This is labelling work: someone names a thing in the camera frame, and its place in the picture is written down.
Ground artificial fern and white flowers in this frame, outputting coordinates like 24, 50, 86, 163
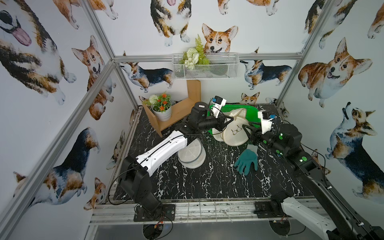
179, 35, 211, 70

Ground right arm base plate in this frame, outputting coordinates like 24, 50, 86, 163
254, 200, 289, 219

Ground wooden shelf stand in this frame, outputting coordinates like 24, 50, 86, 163
143, 80, 201, 138

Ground white plant pot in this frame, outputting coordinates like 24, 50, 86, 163
151, 106, 172, 122

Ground teal rubber glove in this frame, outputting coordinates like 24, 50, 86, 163
234, 145, 258, 176

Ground white wire wall basket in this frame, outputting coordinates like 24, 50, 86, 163
172, 53, 240, 80

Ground artificial flower plant in pot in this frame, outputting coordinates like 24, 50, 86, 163
143, 93, 172, 113

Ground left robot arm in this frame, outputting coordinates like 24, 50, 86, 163
116, 96, 234, 219

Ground green plastic basket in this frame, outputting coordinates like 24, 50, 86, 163
206, 103, 264, 136

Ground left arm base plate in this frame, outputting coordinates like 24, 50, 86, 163
134, 204, 176, 222

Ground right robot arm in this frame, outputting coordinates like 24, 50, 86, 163
243, 123, 384, 240

